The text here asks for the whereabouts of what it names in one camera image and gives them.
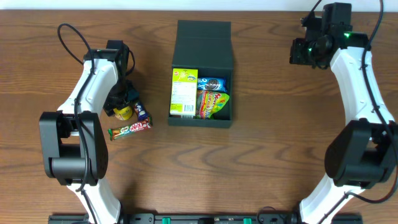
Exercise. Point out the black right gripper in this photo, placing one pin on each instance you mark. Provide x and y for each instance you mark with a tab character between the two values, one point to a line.
298	52

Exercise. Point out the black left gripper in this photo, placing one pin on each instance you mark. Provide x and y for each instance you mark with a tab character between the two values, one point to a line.
117	104

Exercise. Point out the yellow round candy tub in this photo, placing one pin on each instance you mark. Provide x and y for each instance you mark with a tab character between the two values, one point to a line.
124	113

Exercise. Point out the purple Dairy Milk bar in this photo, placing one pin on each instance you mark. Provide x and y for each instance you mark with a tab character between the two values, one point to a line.
140	110

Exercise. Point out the red KitKat bar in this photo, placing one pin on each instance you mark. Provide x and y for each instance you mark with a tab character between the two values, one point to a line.
127	130

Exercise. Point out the green yellow snack box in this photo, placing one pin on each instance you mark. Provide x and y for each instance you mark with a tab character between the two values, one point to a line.
184	92

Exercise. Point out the colourful gummy candy bag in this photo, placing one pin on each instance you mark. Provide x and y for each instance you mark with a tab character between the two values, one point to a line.
209	103

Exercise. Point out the blue Oreo cookie pack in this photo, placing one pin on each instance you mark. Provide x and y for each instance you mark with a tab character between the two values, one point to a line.
212	84

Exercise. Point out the black box with lid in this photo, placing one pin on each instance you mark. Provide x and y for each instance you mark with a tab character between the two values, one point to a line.
207	47

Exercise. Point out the brown white snack box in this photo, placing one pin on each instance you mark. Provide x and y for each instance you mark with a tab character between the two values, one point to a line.
186	117

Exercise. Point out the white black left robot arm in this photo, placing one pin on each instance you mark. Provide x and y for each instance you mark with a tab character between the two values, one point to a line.
73	144

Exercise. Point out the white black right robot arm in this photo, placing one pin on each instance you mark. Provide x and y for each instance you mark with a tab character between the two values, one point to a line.
365	151

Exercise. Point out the black mounting rail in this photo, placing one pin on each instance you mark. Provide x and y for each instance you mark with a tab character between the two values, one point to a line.
148	218

